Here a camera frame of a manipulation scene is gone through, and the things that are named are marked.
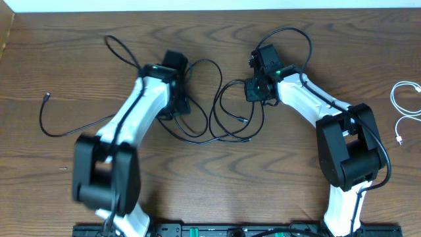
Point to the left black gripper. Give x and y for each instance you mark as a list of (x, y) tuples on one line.
[(185, 106)]

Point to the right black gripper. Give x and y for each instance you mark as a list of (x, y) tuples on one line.
[(250, 95)]

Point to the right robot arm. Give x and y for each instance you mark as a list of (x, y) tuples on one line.
[(349, 147)]

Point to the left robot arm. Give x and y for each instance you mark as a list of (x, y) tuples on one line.
[(106, 176)]

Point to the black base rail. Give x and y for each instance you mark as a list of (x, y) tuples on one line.
[(294, 229)]

